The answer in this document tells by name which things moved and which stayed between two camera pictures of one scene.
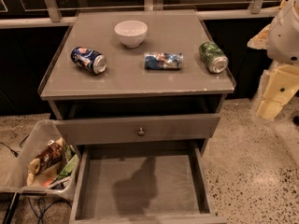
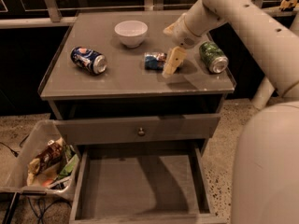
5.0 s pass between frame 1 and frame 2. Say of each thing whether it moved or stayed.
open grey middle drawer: stayed
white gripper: moved
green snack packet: stayed
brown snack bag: stayed
